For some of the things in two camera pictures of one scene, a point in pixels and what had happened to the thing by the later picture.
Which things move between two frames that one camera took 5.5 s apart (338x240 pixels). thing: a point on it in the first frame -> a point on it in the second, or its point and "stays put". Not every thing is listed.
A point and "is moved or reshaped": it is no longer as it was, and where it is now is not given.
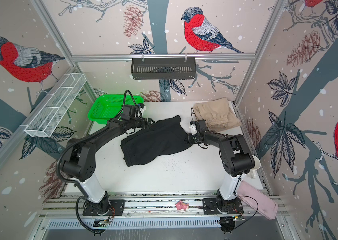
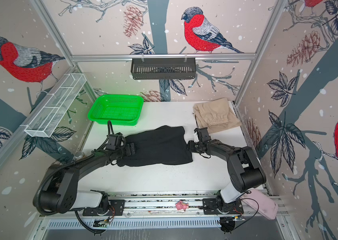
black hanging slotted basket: (163, 68) stays put
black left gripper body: (143, 123) -> (127, 150)
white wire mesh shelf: (43, 123) stays put
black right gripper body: (194, 138) -> (195, 145)
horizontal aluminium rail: (129, 57) stays put
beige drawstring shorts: (217, 114) stays put
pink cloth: (267, 206) stays put
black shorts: (166, 136) is moved or reshaped
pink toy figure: (181, 205) stays put
